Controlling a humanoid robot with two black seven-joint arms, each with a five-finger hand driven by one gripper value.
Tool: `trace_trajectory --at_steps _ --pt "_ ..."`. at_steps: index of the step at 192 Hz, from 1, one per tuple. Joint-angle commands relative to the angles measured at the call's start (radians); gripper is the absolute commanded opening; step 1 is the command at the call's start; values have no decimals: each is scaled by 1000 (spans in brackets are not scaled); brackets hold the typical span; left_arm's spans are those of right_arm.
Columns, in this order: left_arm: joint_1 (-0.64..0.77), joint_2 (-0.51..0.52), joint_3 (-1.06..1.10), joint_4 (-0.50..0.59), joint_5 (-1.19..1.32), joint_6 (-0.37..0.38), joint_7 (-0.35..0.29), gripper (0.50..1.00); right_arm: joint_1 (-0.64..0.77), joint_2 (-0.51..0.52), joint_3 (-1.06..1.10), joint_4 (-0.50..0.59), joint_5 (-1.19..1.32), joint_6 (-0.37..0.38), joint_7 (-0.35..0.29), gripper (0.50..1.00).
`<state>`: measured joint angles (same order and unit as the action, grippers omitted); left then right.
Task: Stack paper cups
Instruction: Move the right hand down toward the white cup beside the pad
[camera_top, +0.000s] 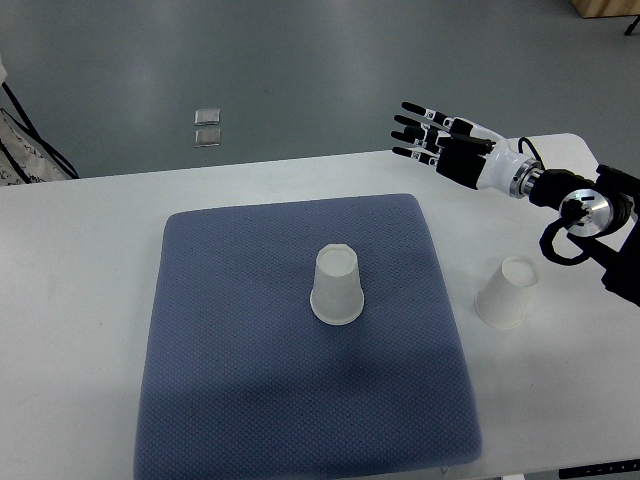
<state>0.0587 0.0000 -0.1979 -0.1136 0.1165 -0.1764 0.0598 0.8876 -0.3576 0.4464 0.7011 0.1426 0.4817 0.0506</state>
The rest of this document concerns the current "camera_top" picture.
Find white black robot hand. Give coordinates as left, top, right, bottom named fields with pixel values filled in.
left=391, top=101, right=530, bottom=197

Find white paper cup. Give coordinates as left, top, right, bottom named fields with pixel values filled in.
left=474, top=256, right=540, bottom=330
left=310, top=244, right=364, bottom=326

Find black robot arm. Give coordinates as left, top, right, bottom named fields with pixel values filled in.
left=391, top=102, right=639, bottom=304

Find wooden box corner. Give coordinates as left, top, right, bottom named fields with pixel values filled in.
left=571, top=0, right=639, bottom=19

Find upper silver floor plate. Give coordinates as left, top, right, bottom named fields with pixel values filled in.
left=194, top=107, right=220, bottom=126

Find silver floor plate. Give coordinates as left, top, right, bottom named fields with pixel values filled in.
left=195, top=128, right=221, bottom=148
left=194, top=107, right=220, bottom=126

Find lower silver floor plate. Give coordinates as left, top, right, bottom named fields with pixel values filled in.
left=195, top=128, right=221, bottom=148

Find black tripod foot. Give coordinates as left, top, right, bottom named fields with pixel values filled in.
left=624, top=16, right=640, bottom=36

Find blue mesh cushion mat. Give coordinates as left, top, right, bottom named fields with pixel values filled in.
left=134, top=194, right=482, bottom=479

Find black table edge panel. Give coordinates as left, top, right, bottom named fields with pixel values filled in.
left=558, top=459, right=640, bottom=479

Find white patterned bag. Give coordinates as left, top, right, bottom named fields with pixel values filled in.
left=1, top=108, right=78, bottom=186

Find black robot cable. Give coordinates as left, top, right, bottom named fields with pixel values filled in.
left=517, top=136, right=601, bottom=264

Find black bag strap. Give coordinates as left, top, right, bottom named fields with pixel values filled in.
left=1, top=79, right=80, bottom=180

